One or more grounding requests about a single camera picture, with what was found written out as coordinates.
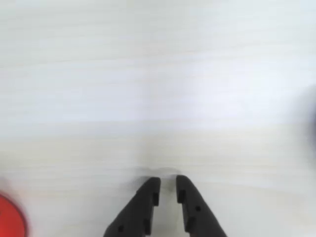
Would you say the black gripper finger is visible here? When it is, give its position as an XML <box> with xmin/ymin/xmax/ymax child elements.
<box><xmin>176</xmin><ymin>175</ymin><xmax>228</xmax><ymax>237</ymax></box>
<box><xmin>103</xmin><ymin>177</ymin><xmax>161</xmax><ymax>237</ymax></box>

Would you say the red rubber duck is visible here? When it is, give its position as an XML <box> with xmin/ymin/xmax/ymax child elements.
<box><xmin>0</xmin><ymin>190</ymin><xmax>31</xmax><ymax>237</ymax></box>

